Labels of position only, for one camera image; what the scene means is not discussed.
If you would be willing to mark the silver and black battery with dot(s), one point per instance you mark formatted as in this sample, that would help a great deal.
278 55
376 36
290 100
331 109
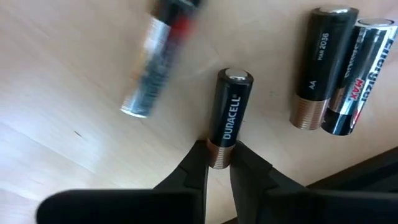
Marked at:
360 81
158 62

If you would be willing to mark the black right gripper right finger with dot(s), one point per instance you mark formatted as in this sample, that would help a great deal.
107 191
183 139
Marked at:
280 205

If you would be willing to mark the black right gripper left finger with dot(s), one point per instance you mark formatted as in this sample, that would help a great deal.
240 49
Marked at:
174 205

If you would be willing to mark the black and copper battery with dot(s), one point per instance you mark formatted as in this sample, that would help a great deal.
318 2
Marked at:
231 118
323 62

